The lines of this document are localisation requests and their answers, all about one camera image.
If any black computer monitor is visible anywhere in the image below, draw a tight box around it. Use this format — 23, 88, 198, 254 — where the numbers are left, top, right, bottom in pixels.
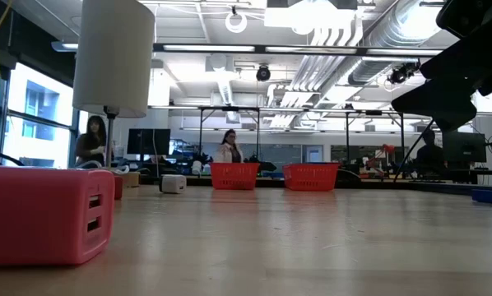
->
126, 128, 172, 156
442, 131, 488, 164

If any black metal station frame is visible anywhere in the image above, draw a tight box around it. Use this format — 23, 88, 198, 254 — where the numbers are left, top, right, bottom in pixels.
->
197, 105, 261, 165
344, 109, 406, 173

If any white ring ceiling lamp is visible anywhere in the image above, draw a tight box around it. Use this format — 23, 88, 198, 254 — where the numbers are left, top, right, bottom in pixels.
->
225, 11, 248, 35

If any blue bin at edge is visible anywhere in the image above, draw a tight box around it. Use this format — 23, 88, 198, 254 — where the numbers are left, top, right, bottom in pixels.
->
471, 187, 492, 205

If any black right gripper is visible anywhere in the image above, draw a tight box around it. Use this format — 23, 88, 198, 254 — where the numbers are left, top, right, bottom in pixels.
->
391, 24, 492, 132

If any pink USB charger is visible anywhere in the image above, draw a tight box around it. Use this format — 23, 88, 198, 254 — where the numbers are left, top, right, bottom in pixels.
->
0, 165, 116, 266

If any white USB charger cube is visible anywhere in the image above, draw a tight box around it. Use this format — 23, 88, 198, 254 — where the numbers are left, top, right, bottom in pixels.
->
159, 173, 188, 195

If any black aluminium table frame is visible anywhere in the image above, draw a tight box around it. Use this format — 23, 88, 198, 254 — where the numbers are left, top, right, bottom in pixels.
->
138, 175, 492, 197

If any black curved cable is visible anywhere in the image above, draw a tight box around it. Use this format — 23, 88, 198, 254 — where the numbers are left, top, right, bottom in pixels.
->
0, 146, 25, 168

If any red desk lamp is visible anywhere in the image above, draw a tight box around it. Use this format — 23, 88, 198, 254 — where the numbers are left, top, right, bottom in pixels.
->
367, 143, 397, 170

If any person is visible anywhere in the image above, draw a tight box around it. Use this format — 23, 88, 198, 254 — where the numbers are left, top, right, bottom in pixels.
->
212, 128, 244, 164
73, 114, 108, 168
415, 129, 447, 176

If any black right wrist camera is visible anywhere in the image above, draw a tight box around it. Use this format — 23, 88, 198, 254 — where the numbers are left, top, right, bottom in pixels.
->
435, 0, 492, 40

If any red plastic basket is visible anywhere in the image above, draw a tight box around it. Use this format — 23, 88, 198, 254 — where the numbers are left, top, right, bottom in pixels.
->
282, 162, 341, 192
209, 162, 261, 191

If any long black cable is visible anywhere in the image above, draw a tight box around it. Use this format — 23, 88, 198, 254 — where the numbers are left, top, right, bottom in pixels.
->
392, 118, 435, 183

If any white lamp cable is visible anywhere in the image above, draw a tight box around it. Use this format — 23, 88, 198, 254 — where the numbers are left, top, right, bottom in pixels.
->
75, 160, 131, 176

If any silver ventilation duct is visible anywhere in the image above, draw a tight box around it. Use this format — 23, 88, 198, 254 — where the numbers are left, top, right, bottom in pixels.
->
347, 0, 443, 86

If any black ceiling camera rig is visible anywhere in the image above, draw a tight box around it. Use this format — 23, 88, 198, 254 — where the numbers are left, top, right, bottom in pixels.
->
387, 60, 422, 86

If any black beam with light strips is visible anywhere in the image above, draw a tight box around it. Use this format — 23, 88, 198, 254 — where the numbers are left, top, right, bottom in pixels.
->
153, 42, 444, 58

